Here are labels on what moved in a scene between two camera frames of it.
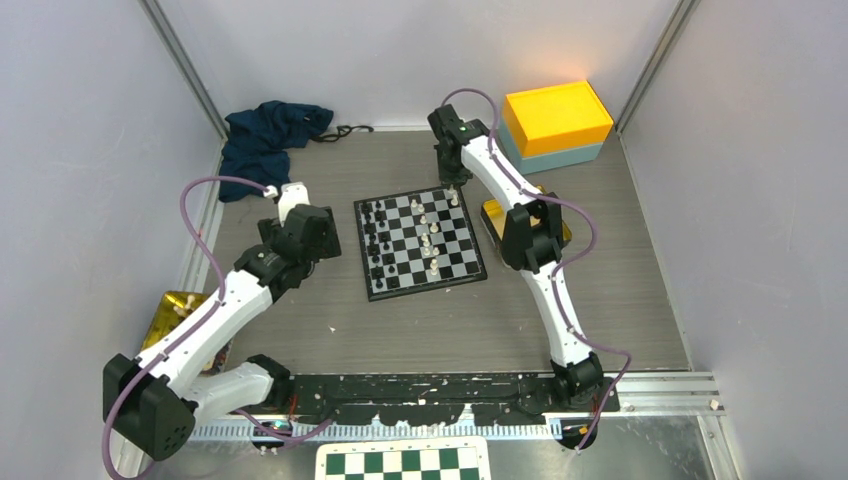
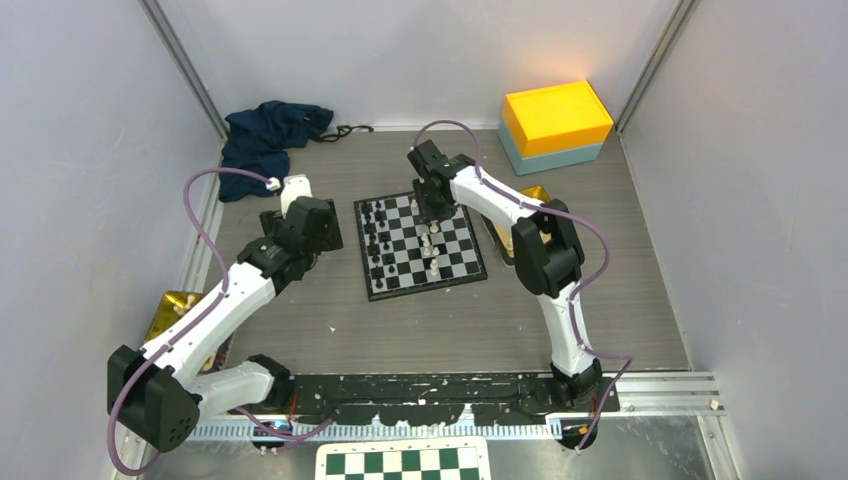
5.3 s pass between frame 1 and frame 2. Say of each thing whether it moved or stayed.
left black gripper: stayed
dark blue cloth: stayed
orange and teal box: stayed
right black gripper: moved
